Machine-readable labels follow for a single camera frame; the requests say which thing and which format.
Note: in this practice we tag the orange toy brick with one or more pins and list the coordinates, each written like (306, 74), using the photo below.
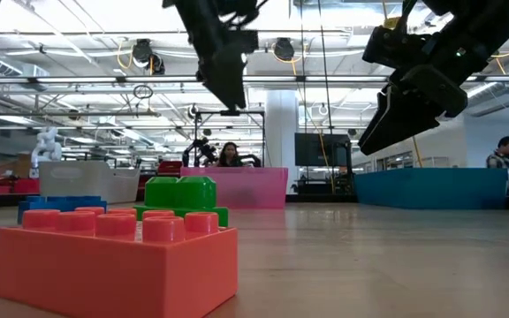
(113, 274)

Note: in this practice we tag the black metal frame rig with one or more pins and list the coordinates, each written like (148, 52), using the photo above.
(230, 113)

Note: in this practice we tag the red translucent plastic bin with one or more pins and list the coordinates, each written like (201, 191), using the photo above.
(254, 187)

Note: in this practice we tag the cardboard box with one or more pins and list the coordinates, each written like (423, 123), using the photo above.
(16, 167)

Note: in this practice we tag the blue toy brick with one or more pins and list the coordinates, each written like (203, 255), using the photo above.
(60, 204)

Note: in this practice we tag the black monitor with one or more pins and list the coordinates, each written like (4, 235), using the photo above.
(316, 150)

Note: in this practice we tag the blue plastic bin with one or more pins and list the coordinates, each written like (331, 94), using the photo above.
(431, 187)

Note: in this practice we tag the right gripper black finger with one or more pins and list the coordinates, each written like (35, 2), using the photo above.
(380, 108)
(400, 119)

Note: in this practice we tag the person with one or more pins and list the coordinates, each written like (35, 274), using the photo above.
(504, 161)
(230, 154)

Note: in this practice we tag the black background robot arm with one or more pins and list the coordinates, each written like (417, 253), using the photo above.
(201, 150)

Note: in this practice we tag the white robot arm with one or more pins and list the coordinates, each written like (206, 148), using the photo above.
(46, 148)

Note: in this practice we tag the green toy brick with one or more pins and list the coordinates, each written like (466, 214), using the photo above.
(179, 194)

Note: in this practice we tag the white plastic bin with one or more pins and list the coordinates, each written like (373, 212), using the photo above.
(86, 181)

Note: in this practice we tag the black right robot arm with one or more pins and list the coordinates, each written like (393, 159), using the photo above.
(502, 22)

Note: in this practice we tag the black aluminium table frame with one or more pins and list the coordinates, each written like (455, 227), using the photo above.
(321, 199)

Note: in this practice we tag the white pillar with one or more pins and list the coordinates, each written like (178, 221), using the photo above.
(281, 132)

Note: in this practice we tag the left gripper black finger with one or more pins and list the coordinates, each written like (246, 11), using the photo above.
(232, 84)
(207, 73)

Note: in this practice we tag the red crate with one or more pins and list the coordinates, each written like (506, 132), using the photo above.
(170, 168)
(20, 186)

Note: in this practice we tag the yellow tag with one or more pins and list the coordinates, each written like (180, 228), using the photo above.
(391, 23)

